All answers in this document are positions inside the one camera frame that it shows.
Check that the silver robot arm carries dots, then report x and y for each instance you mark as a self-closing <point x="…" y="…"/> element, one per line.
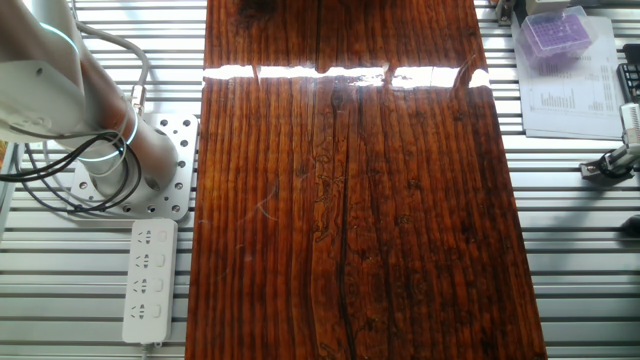
<point x="50" y="85"/>

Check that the wood grain mat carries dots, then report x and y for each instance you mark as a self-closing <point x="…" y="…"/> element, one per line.
<point x="360" y="200"/>

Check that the white power strip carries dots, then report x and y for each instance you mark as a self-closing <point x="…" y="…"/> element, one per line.
<point x="150" y="280"/>

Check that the printed paper sheets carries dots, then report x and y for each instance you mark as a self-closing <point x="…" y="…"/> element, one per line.
<point x="570" y="100"/>

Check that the purple tip box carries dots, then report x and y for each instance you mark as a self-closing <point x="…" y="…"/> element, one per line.
<point x="555" y="35"/>

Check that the beige box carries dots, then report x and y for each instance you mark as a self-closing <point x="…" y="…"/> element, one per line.
<point x="547" y="6"/>

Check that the black round knob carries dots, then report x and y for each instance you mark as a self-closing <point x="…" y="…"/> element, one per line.
<point x="632" y="225"/>

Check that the colourful painting cloth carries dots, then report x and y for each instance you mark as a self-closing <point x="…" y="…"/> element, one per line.
<point x="2" y="152"/>

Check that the black keyboard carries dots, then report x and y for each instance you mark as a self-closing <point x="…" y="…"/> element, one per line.
<point x="631" y="80"/>

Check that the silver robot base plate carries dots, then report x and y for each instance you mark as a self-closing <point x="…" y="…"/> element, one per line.
<point x="182" y="165"/>

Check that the grey metal bracket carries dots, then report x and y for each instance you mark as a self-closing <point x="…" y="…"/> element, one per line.
<point x="504" y="12"/>

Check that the silver camera on bracket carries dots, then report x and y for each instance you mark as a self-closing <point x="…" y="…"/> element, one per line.
<point x="631" y="127"/>

